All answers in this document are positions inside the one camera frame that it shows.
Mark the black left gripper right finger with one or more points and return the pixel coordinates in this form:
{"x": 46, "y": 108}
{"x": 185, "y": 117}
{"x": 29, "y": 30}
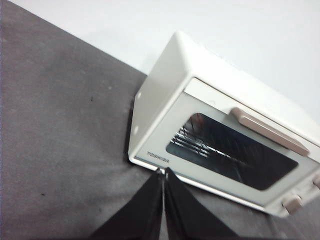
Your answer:
{"x": 190, "y": 215}

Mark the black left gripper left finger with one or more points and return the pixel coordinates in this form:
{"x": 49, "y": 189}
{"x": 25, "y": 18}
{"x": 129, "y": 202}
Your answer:
{"x": 140, "y": 215}

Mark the beige oven dial knob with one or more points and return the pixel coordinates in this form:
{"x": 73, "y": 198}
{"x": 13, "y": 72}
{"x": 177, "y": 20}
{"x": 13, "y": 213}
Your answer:
{"x": 317, "y": 182}
{"x": 292, "y": 203}

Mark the white Toshiba toaster oven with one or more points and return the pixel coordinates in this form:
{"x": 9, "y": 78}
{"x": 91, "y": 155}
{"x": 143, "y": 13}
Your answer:
{"x": 162, "y": 75}

